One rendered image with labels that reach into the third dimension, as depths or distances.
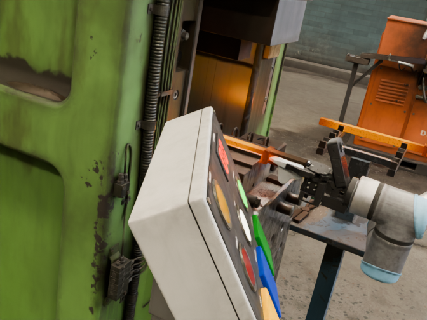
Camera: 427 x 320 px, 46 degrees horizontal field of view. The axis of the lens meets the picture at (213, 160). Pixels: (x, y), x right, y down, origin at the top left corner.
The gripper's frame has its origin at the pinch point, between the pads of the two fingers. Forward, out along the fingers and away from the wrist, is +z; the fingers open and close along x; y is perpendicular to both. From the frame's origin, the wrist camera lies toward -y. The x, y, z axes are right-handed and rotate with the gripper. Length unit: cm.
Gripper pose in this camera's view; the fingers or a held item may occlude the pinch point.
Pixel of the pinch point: (276, 155)
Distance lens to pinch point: 123.3
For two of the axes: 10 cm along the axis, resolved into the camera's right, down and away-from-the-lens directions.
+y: -2.0, 9.1, 3.7
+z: -8.8, -3.4, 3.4
